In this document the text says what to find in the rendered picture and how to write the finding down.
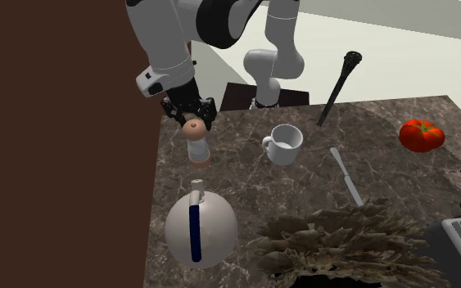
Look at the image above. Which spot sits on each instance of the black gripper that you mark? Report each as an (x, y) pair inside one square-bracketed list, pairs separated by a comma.
[(185, 97)]

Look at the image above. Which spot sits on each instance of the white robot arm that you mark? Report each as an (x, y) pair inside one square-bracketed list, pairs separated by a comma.
[(166, 36)]

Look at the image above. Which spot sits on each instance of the white salt shaker wooden cap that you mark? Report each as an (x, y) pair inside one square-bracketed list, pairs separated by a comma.
[(197, 145)]

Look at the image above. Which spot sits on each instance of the dark robot stand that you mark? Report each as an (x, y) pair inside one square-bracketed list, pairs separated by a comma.
[(238, 97)]

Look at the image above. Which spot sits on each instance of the white mug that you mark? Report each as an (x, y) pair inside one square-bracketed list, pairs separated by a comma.
[(284, 145)]

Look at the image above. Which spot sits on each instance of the dark brown cabinet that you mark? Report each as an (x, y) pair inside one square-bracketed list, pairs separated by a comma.
[(62, 143)]

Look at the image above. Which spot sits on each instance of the silver table knife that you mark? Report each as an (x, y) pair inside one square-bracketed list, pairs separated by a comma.
[(348, 179)]

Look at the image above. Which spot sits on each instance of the dry brown leafy plant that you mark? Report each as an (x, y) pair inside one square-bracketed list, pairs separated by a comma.
[(342, 247)]

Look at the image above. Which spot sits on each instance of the red tomato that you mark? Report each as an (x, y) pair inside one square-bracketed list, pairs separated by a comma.
[(421, 135)]

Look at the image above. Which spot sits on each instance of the grey toaster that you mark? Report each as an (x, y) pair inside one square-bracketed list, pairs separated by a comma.
[(459, 247)]

